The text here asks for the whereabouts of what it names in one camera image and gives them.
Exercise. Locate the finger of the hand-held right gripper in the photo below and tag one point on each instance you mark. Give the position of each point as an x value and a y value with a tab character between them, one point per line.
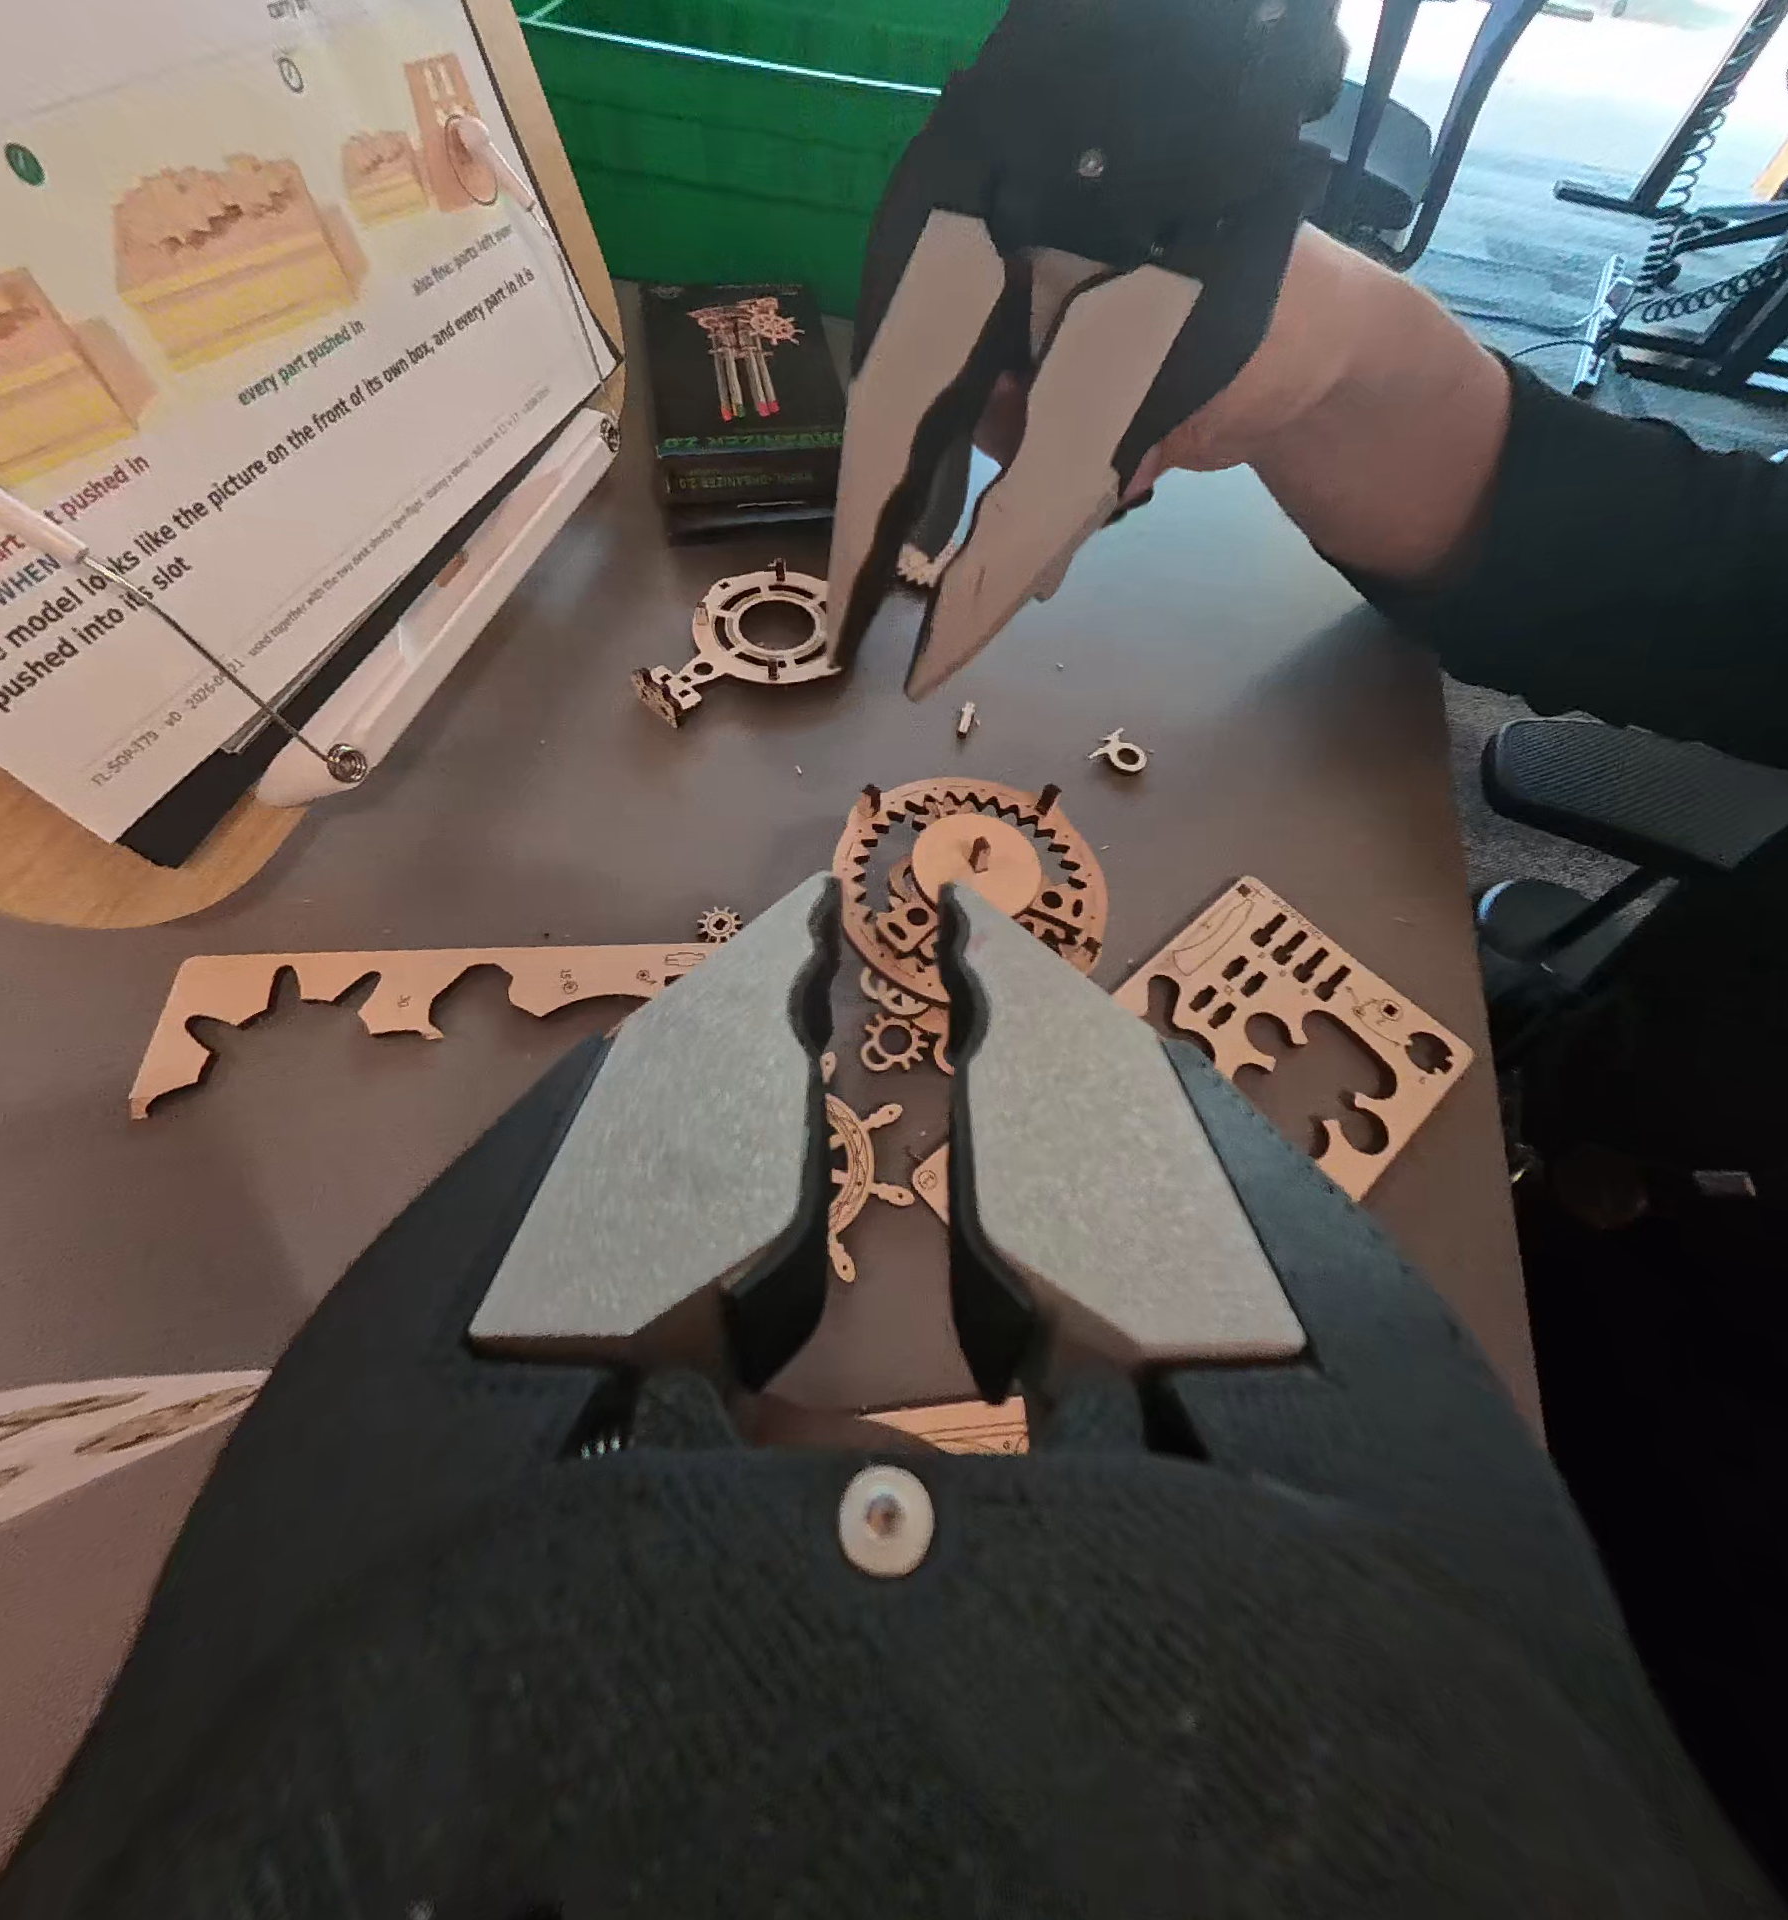
1090	391
909	377

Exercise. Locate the person's right forearm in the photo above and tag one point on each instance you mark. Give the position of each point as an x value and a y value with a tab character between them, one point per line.
1659	572

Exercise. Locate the wooden ship wheel part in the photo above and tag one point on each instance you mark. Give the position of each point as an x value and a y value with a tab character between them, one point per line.
867	1163

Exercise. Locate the long wavy wooden sheet strip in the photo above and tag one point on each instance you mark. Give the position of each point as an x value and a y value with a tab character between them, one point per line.
534	984

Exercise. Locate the punched wooden sheet round cutouts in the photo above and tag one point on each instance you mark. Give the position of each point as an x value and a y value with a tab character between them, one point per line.
1253	916

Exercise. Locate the round wooden gear model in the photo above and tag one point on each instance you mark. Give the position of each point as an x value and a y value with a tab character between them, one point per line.
984	863

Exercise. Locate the black model kit box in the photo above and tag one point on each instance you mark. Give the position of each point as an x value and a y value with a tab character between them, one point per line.
743	377

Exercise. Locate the small wooden hook part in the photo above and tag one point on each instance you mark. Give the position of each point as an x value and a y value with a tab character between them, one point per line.
1128	758

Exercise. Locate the black office chair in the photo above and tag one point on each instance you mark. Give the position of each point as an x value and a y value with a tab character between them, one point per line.
1382	151

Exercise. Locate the tiny wooden gear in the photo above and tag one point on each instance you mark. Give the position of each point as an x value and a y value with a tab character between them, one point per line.
704	926

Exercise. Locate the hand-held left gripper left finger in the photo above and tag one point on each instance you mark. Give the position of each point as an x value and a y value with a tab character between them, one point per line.
640	1186

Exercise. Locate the instruction sheet on stand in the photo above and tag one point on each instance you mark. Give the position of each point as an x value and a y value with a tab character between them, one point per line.
24	885

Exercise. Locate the medium wooden gear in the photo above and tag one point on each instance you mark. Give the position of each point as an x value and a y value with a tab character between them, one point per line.
918	572

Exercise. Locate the black mesh chair armrest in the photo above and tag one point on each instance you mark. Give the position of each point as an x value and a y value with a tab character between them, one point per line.
1629	782

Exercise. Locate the person's right hand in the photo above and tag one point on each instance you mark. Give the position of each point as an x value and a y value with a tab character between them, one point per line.
1374	405

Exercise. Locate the black desk frame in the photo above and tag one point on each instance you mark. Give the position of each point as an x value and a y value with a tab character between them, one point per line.
1721	104

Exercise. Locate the folded assembly leaflet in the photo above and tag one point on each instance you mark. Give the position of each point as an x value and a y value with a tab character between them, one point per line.
53	1454

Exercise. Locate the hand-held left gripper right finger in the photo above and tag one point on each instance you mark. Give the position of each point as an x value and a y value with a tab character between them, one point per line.
1119	1186

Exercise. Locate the green plastic bin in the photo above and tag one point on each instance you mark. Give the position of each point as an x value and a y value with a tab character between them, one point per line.
715	164

